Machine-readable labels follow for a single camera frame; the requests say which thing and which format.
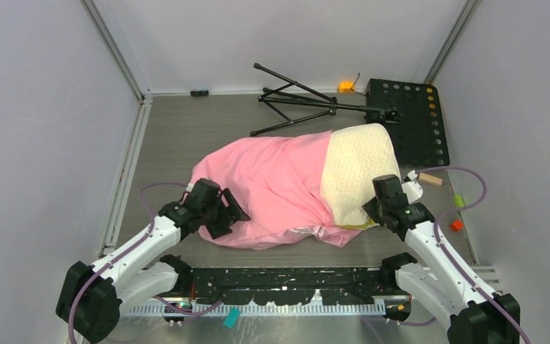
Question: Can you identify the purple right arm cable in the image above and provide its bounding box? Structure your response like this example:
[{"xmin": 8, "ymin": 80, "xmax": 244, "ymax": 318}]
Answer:
[{"xmin": 405, "ymin": 166, "xmax": 533, "ymax": 344}]

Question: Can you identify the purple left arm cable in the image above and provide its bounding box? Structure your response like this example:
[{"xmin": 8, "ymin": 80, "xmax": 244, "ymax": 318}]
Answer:
[{"xmin": 67, "ymin": 182, "xmax": 196, "ymax": 344}]

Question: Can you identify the red orange small block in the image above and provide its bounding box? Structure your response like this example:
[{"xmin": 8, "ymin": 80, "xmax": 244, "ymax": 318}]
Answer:
[{"xmin": 449, "ymin": 219, "xmax": 464, "ymax": 232}]

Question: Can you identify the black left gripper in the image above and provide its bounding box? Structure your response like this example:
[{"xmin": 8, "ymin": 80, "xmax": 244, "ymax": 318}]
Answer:
[{"xmin": 201, "ymin": 188, "xmax": 249, "ymax": 239}]

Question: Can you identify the wooden block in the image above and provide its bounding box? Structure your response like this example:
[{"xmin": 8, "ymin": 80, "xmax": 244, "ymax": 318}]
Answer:
[{"xmin": 418, "ymin": 173, "xmax": 443, "ymax": 186}]

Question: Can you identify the pink pillowcase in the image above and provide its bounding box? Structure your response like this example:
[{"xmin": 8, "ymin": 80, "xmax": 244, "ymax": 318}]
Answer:
[{"xmin": 190, "ymin": 131, "xmax": 375, "ymax": 250}]

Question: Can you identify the green small block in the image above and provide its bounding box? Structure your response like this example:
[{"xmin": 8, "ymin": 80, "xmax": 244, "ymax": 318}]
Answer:
[{"xmin": 453, "ymin": 194, "xmax": 465, "ymax": 208}]

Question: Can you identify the orange yellow small device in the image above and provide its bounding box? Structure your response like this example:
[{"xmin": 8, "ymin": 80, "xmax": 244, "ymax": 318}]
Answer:
[{"xmin": 337, "ymin": 81, "xmax": 354, "ymax": 93}]

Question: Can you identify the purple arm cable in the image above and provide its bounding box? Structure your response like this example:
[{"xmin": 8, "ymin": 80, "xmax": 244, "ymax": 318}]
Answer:
[
  {"xmin": 405, "ymin": 166, "xmax": 533, "ymax": 344},
  {"xmin": 67, "ymin": 182, "xmax": 196, "ymax": 344}
]

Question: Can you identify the black perforated music stand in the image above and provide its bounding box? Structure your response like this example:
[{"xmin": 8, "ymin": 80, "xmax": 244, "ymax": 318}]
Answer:
[{"xmin": 250, "ymin": 63, "xmax": 450, "ymax": 168}]

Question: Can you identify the cream textured pillow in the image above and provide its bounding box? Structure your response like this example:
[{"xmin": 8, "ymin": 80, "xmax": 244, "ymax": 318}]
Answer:
[{"xmin": 320, "ymin": 124, "xmax": 400, "ymax": 230}]

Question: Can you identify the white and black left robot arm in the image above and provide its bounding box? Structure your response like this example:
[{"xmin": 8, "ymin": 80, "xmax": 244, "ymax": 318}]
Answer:
[{"xmin": 56, "ymin": 178, "xmax": 251, "ymax": 343}]

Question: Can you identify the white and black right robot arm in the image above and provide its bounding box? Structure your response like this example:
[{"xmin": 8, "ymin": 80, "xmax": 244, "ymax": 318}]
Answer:
[{"xmin": 364, "ymin": 175, "xmax": 524, "ymax": 343}]

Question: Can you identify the teal tape piece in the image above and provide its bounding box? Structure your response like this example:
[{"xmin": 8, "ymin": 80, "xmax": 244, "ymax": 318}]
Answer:
[{"xmin": 223, "ymin": 307, "xmax": 241, "ymax": 329}]

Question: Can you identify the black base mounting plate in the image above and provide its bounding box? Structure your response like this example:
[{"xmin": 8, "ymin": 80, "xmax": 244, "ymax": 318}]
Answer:
[{"xmin": 144, "ymin": 267, "xmax": 428, "ymax": 307}]

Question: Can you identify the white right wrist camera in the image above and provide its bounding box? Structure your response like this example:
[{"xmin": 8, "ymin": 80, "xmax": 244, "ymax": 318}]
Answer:
[{"xmin": 402, "ymin": 170, "xmax": 424, "ymax": 204}]

